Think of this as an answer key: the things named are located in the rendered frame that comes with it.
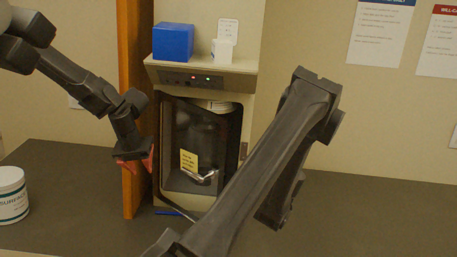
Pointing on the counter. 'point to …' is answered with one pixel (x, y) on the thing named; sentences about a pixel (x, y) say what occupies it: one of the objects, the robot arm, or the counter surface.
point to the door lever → (197, 174)
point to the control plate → (217, 80)
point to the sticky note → (188, 160)
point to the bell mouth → (214, 105)
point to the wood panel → (144, 35)
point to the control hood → (227, 74)
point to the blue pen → (168, 213)
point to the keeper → (244, 151)
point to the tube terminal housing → (206, 5)
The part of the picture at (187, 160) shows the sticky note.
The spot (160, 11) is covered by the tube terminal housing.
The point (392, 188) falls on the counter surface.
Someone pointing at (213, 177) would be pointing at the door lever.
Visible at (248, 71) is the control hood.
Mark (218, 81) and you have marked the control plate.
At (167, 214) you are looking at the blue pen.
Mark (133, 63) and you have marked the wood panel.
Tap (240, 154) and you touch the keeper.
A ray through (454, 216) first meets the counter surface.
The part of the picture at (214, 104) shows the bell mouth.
